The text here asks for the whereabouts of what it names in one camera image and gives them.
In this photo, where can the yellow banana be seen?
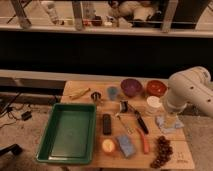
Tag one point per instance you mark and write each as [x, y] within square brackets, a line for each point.
[78, 93]

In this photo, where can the blue sponge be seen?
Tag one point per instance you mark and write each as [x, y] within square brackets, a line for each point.
[126, 145]

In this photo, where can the black power adapter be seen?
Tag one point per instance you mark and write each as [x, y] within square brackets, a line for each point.
[26, 115]

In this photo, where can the blue folded cloth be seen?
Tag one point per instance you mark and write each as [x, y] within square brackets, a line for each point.
[168, 124]

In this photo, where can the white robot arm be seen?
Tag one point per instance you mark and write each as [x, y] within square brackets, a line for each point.
[189, 86]

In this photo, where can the small black round object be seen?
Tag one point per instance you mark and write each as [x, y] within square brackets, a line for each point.
[95, 96]

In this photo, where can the green plastic tray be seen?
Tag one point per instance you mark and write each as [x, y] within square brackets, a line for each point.
[69, 135]

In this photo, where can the red bowl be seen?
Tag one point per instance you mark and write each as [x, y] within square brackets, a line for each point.
[156, 88]

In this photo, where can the metal spoon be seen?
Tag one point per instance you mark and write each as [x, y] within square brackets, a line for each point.
[127, 128]

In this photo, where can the blue plastic cup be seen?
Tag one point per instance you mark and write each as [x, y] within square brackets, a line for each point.
[112, 93]

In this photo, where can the purple bowl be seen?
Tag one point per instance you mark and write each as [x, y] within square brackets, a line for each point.
[131, 87]

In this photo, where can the bunch of dark grapes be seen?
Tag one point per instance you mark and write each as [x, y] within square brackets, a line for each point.
[164, 150]

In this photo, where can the white lidded container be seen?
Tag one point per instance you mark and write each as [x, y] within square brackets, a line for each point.
[153, 104]

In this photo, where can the black binder clip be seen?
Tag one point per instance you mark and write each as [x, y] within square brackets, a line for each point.
[123, 106]

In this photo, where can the orange round fruit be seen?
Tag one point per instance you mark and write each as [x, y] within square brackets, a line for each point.
[108, 146]

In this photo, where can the black remote control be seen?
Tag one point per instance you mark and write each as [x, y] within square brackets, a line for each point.
[107, 124]

